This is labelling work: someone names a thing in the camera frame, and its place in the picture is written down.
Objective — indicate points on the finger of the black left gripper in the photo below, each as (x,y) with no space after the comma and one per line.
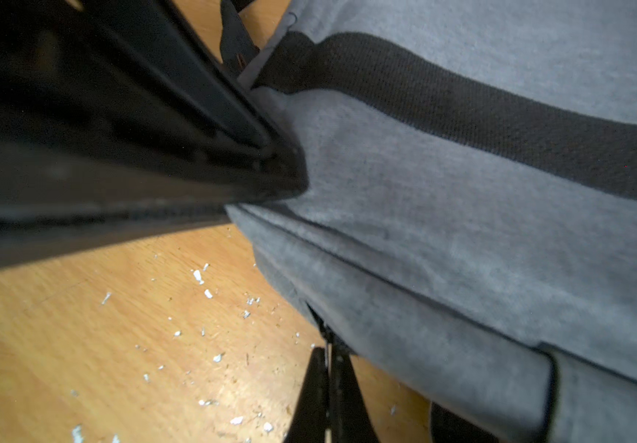
(117,122)

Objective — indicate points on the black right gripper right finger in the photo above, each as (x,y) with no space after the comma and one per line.
(348,418)

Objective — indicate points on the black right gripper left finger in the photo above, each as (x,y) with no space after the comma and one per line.
(310,420)

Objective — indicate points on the grey zippered laptop bag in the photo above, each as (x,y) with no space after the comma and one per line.
(470,225)

